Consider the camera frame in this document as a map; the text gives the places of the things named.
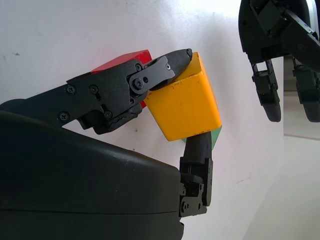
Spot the green wooden block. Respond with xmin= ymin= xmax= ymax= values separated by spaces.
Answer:
xmin=179 ymin=126 xmax=223 ymax=151

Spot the yellow wooden block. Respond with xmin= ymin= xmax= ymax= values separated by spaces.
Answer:
xmin=144 ymin=51 xmax=223 ymax=143

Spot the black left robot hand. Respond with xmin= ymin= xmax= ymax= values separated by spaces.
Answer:
xmin=238 ymin=0 xmax=320 ymax=123

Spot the red wooden block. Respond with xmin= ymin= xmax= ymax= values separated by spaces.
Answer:
xmin=91 ymin=49 xmax=153 ymax=110

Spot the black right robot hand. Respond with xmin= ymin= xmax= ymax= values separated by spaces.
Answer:
xmin=0 ymin=48 xmax=214 ymax=240

